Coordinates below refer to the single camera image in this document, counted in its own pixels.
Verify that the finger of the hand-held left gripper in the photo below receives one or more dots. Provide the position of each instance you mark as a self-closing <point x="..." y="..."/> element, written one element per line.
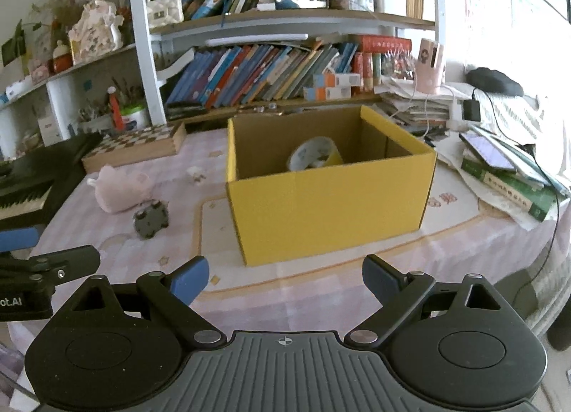
<point x="67" y="260"/>
<point x="18" y="240"/>

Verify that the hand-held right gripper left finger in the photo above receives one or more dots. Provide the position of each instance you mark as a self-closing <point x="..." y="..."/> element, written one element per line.
<point x="192" y="278"/>

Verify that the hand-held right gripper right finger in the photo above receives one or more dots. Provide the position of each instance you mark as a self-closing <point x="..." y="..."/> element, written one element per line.
<point x="379" y="278"/>

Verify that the grey toy car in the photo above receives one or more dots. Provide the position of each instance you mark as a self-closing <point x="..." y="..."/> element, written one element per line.
<point x="151" y="220"/>

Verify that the yellow cardboard box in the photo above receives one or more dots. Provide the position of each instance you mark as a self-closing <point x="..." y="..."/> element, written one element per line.
<point x="325" y="211"/>

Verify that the pink plush toy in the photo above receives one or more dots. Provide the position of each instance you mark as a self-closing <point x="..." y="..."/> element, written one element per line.
<point x="118" y="191"/>

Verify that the white charger plug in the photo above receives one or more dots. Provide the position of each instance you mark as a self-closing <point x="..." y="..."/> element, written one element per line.
<point x="196" y="173"/>

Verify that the yellow tape roll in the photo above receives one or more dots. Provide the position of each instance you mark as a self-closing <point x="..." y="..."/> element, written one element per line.
<point x="308" y="153"/>

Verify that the pink checkered cloth desktop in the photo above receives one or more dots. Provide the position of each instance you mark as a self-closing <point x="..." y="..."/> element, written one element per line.
<point x="290" y="287"/>

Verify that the black piano keyboard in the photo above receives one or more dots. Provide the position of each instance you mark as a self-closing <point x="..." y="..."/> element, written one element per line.
<point x="35" y="171"/>

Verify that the white box red label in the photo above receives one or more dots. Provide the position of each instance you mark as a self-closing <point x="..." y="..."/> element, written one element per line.
<point x="50" y="131"/>

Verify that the wooden chessboard box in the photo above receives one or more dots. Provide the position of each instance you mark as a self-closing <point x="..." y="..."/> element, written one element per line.
<point x="134" y="139"/>

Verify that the brush holder cup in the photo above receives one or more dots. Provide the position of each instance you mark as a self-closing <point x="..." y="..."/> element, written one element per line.
<point x="94" y="123"/>

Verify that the red glue bottle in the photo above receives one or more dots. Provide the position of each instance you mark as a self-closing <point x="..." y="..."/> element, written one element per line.
<point x="117" y="113"/>

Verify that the thick green book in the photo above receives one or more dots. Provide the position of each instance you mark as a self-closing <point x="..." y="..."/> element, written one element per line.
<point x="508" y="191"/>

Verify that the white green tub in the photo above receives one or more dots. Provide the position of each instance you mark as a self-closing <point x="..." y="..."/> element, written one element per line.
<point x="136" y="118"/>

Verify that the smartphone with lit screen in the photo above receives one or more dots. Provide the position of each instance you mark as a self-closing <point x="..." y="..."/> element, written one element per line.
<point x="488" y="151"/>

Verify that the stack of papers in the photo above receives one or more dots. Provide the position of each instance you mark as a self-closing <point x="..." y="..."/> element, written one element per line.
<point x="415" y="108"/>

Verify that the black power adapter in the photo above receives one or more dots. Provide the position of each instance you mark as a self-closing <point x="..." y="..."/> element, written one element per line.
<point x="471" y="110"/>

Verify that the orange white small box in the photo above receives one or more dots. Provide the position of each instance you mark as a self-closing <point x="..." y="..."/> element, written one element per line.
<point x="328" y="93"/>
<point x="337" y="80"/>

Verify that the white wooden bookshelf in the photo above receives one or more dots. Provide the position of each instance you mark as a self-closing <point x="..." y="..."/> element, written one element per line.
<point x="149" y="73"/>

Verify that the pink cup holder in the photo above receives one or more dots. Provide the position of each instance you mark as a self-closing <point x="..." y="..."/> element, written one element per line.
<point x="428" y="73"/>

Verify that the long row of leaning books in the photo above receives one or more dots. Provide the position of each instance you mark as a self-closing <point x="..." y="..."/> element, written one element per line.
<point x="254" y="73"/>

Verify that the floral ceramic ornament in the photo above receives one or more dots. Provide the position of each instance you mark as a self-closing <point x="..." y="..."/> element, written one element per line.
<point x="96" y="35"/>

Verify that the black pouch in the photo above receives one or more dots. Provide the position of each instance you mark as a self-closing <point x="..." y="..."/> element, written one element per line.
<point x="493" y="81"/>

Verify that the thick red dictionary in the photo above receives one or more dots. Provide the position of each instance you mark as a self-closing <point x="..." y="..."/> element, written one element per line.
<point x="383" y="44"/>

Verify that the dried flower bouquet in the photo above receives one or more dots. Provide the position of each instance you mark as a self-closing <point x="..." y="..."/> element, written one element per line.
<point x="58" y="6"/>

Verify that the white quilted handbag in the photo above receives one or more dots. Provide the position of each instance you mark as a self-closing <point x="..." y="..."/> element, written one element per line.
<point x="165" y="12"/>

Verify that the white pen holder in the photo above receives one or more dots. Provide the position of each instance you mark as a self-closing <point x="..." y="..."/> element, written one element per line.
<point x="390" y="1"/>

